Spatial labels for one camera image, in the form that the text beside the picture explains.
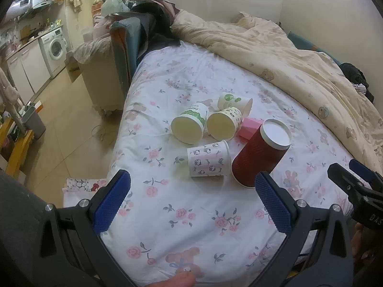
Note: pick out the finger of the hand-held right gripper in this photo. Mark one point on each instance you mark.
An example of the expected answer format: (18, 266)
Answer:
(344, 179)
(363, 170)

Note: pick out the pile of dark clothes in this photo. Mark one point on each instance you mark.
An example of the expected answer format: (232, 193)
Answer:
(152, 21)

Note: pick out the striped cloth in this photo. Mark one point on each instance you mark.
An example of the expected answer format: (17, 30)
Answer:
(360, 88)

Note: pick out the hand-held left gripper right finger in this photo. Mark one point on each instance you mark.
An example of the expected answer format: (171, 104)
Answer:
(273, 203)

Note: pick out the hanging beige garment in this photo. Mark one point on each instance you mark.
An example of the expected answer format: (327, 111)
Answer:
(9, 92)

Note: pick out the grey trash bin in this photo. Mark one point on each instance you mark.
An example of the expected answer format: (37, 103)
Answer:
(35, 122)

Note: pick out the person's right hand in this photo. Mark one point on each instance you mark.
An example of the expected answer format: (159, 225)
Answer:
(356, 240)

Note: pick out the person's left hand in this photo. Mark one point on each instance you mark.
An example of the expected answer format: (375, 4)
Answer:
(176, 280)

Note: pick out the floral bed sheet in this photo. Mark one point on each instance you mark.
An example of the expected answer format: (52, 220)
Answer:
(185, 215)

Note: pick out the white plastic bag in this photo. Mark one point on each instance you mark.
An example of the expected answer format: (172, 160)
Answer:
(113, 3)

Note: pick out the yellow stool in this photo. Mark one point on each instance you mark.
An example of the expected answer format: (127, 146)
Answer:
(21, 148)

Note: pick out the pink cloth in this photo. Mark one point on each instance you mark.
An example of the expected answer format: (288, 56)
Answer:
(101, 25)

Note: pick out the pink box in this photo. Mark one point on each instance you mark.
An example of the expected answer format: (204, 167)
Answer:
(248, 128)

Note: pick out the red paper cup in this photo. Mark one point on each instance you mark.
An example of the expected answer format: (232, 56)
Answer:
(258, 155)

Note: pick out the blue pillow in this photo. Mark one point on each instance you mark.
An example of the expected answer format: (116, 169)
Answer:
(305, 43)

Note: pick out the cartoon print cloth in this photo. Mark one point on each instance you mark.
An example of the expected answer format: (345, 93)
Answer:
(83, 187)

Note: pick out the white kitchen cabinets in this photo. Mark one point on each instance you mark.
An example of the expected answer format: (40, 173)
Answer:
(27, 68)

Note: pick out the green sprout print paper cup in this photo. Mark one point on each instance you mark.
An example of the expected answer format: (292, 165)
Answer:
(232, 101)

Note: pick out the blue headboard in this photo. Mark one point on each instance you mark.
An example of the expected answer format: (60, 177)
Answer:
(122, 44)

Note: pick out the cream bear print duvet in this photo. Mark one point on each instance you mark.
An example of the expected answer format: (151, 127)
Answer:
(299, 65)

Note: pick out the cardboard box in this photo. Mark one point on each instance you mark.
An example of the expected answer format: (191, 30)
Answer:
(72, 65)

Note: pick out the black leaf print paper cup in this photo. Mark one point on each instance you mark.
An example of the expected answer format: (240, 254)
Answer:
(224, 122)

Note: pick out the green tree print paper cup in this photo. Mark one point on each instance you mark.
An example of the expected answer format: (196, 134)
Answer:
(190, 122)

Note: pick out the black garment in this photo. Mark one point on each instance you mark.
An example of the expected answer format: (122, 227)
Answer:
(356, 71)

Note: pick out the cream sofa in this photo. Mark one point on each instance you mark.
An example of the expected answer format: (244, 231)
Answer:
(95, 71)

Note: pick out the cartoon cat print paper cup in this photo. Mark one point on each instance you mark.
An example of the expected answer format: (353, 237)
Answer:
(208, 161)

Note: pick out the white washing machine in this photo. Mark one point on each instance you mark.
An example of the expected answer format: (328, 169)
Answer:
(55, 49)

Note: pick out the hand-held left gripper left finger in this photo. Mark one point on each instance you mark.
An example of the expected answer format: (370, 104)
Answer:
(112, 203)

